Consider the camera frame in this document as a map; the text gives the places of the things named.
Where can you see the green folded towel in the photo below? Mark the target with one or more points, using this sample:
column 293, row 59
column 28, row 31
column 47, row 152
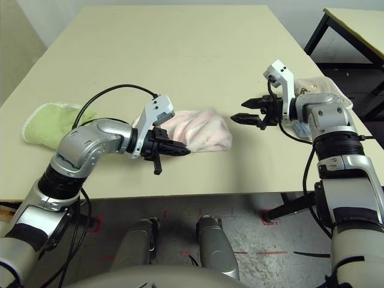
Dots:
column 48, row 123

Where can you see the beige folded towel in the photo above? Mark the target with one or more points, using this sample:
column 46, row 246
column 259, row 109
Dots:
column 327, row 85

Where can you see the black table leg frame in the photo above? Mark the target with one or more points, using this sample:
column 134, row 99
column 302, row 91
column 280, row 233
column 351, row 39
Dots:
column 94, row 222
column 291, row 208

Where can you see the grey robot leg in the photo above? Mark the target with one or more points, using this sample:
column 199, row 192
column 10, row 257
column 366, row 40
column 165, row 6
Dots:
column 216, row 249
column 132, row 246

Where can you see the short black zip tie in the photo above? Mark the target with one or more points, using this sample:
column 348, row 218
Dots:
column 367, row 137

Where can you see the beige side table black frame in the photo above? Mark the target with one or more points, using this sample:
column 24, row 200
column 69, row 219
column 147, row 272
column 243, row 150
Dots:
column 360, row 27

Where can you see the light blue folded towel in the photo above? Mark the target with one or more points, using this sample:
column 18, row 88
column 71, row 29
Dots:
column 301, row 130

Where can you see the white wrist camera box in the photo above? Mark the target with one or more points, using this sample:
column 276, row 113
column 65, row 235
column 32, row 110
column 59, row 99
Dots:
column 156, row 111
column 285, row 81

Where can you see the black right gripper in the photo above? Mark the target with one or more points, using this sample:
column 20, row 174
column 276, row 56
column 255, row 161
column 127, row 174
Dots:
column 273, row 111

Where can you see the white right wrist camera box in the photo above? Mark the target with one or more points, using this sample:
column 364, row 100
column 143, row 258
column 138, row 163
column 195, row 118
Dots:
column 285, row 81

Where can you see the grey left robot leg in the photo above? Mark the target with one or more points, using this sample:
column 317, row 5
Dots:
column 132, row 246

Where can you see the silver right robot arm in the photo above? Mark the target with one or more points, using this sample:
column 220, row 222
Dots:
column 336, row 126

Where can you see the long black zip tie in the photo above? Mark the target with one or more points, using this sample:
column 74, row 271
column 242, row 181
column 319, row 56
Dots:
column 312, row 254

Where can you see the grey right robot leg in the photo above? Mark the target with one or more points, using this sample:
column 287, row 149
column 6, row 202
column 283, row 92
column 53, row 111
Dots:
column 216, row 249

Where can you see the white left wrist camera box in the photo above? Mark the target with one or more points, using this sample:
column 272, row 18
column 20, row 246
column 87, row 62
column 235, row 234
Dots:
column 156, row 111

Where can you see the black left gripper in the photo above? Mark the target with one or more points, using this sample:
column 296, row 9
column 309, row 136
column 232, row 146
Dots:
column 151, row 144

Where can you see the red floor tape square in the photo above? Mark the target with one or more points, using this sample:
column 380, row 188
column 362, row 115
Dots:
column 264, row 220
column 101, row 222

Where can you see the brown wooden board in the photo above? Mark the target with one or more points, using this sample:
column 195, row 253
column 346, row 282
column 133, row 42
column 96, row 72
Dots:
column 7, row 213

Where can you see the pink terry towel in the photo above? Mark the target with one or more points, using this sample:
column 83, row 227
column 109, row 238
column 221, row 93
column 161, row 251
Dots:
column 204, row 129

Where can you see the beige robot torso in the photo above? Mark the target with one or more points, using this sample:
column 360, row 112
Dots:
column 156, row 277

